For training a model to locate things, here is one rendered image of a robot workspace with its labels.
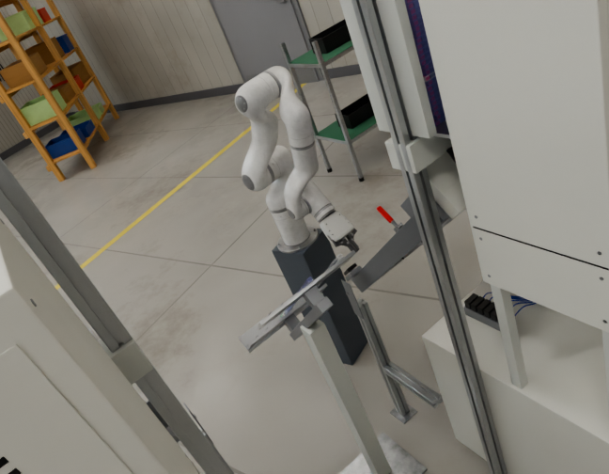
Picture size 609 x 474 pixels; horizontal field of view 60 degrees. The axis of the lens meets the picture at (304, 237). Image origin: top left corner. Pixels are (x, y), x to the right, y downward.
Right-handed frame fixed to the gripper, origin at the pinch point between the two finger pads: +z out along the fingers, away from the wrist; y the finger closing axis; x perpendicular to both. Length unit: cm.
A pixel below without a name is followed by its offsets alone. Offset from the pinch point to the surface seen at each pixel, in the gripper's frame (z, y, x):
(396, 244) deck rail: 11.3, 10.0, 47.3
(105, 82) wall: -560, -120, -641
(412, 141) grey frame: -2, 12, 88
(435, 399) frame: 60, 12, -2
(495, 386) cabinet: 60, 10, 37
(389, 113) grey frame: -9, 14, 91
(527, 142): 15, 10, 110
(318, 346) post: 19.8, 39.2, 19.2
